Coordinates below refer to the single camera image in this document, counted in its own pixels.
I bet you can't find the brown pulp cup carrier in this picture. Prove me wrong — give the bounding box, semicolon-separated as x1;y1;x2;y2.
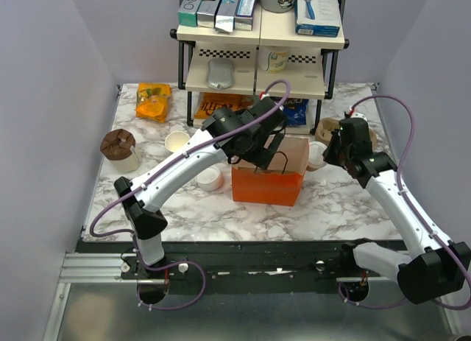
314;117;378;150

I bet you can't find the single white cup lid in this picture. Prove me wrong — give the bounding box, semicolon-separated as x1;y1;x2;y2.
307;141;327;169

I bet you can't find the orange paper bag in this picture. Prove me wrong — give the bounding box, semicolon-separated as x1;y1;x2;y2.
231;137;309;207

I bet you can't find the kraft paper cup stack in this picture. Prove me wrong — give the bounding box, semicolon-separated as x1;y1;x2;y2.
164;131;190;153

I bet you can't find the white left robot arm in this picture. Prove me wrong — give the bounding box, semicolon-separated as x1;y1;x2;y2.
114;97;286;278

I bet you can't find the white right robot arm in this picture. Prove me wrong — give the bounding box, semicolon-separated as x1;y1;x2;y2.
323;118;470;304

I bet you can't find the blue doritos bag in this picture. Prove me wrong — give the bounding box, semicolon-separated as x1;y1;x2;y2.
283;98;309;127

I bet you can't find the orange kettle chips bag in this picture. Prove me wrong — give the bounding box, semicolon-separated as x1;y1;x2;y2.
194;92;254;120

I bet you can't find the silver grey sponge pouch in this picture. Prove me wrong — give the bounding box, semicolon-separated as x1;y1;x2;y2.
207;58;234;90

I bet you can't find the cream black shelf rack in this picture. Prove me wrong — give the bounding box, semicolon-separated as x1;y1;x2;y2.
170;6;350;135

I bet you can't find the white yellow printed cup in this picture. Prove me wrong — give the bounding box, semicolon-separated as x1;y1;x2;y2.
258;46;289;73

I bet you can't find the orange yellow snack bag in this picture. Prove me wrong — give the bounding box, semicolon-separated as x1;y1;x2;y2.
135;83;171;123

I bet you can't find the purple white toothpaste box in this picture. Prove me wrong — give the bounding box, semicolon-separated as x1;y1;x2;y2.
234;0;257;31

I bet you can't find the brown topped white container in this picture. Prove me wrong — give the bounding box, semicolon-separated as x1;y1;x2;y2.
100;129;141;173

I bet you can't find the blue razor package box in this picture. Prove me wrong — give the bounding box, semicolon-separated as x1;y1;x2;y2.
295;0;341;38

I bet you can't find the silver blue toothpaste box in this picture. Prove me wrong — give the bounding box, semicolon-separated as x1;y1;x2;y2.
215;0;240;33

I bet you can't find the teal toothpaste box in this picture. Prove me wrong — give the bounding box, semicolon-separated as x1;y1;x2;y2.
178;0;202;27

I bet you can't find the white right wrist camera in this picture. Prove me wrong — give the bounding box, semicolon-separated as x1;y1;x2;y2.
345;111;368;122

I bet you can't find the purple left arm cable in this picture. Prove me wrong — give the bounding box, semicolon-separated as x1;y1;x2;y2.
89;79;291;242

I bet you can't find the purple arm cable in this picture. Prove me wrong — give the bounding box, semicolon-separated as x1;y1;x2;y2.
89;79;291;242
347;94;471;312

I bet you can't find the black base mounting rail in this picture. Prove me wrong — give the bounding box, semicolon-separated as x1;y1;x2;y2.
77;239;383;296

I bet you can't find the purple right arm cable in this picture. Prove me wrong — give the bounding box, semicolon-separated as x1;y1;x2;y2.
347;94;471;312

